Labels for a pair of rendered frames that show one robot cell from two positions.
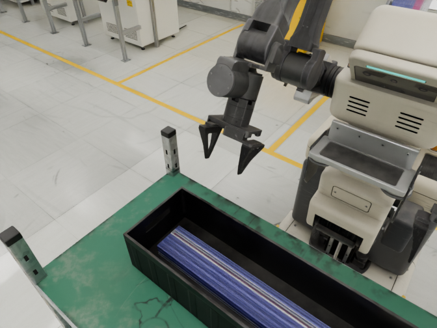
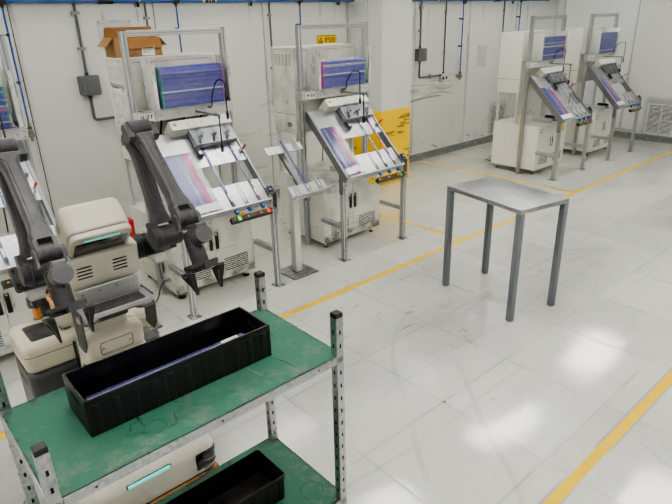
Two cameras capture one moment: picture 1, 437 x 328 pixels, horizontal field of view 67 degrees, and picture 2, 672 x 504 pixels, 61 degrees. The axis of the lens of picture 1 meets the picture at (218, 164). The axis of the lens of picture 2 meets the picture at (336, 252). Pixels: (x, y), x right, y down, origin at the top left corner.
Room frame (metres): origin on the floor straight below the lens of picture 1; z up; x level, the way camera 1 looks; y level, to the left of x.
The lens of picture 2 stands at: (-0.46, 1.23, 1.95)
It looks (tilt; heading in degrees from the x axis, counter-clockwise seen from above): 23 degrees down; 281
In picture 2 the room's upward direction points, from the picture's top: 1 degrees counter-clockwise
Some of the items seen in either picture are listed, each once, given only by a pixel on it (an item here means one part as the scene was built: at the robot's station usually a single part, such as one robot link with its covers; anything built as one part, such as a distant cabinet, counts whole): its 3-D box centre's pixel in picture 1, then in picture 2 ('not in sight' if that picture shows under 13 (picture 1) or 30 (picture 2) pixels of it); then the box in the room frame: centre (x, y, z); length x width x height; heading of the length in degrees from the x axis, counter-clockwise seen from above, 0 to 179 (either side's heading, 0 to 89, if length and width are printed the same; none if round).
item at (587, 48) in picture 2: not in sight; (588, 84); (-2.47, -7.83, 0.95); 1.36 x 0.82 x 1.90; 142
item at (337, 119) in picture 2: not in sight; (343, 170); (0.44, -3.78, 0.65); 1.01 x 0.73 x 1.29; 142
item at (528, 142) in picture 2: not in sight; (533, 94); (-1.57, -6.70, 0.95); 1.36 x 0.82 x 1.90; 142
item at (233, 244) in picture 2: not in sight; (194, 240); (1.48, -2.74, 0.31); 0.70 x 0.65 x 0.62; 52
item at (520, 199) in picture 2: not in sight; (500, 245); (-0.90, -2.71, 0.40); 0.70 x 0.45 x 0.80; 131
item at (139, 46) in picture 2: not in sight; (151, 41); (1.65, -2.81, 1.82); 0.68 x 0.30 x 0.20; 52
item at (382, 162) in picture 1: (359, 168); (113, 311); (0.68, -0.39, 0.99); 0.28 x 0.16 x 0.22; 52
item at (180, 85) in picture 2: not in sight; (189, 84); (1.35, -2.71, 1.52); 0.51 x 0.13 x 0.27; 52
